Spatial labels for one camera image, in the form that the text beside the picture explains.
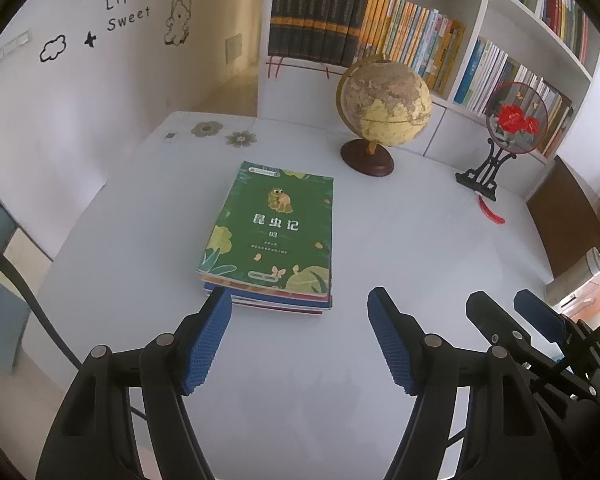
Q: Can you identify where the salmon red poetry book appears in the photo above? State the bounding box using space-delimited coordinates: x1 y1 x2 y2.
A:
201 276 332 315

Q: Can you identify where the white blue book row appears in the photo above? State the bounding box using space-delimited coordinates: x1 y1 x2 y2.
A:
454 37 573 158

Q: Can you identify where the black book set row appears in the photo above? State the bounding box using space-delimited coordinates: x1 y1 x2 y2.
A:
268 0 368 67

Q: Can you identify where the red tassel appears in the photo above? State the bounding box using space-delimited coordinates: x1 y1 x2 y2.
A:
477 194 505 226

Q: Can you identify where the yellow orange book row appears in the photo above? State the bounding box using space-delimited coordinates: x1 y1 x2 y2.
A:
353 0 466 94

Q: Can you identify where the yellow desk globe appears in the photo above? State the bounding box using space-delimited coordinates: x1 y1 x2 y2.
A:
336 54 432 177

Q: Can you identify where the black cable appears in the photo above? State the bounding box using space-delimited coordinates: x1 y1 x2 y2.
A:
0 233 84 371

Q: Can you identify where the beige thermos bottle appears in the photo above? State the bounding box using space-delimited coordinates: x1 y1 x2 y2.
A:
545 247 600 307

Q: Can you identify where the green yellow flower book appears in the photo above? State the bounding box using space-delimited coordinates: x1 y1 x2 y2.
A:
198 160 334 299

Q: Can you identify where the embroidered round fan on stand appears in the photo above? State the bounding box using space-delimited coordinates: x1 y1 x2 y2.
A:
455 82 548 202

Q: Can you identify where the white bookshelf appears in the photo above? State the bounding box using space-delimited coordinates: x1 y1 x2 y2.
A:
258 0 600 196

